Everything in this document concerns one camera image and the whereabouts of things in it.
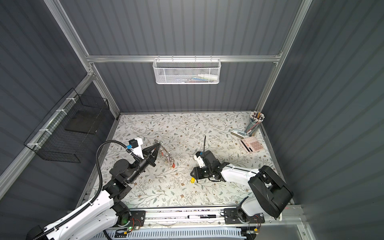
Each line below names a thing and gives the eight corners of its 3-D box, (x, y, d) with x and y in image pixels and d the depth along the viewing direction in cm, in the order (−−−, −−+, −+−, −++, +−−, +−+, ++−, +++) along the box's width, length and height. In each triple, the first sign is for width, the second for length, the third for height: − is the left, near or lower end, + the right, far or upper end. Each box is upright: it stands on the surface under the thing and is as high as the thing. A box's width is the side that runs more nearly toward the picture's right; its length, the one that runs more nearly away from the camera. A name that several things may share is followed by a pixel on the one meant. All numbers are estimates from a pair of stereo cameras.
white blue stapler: (230, 134, 110) (230, 132, 108) (232, 129, 113) (232, 127, 111) (244, 139, 107) (245, 137, 105) (246, 134, 110) (247, 132, 108)
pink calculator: (247, 154, 98) (248, 151, 96) (239, 141, 105) (240, 139, 103) (262, 149, 101) (263, 147, 98) (253, 137, 107) (254, 134, 105)
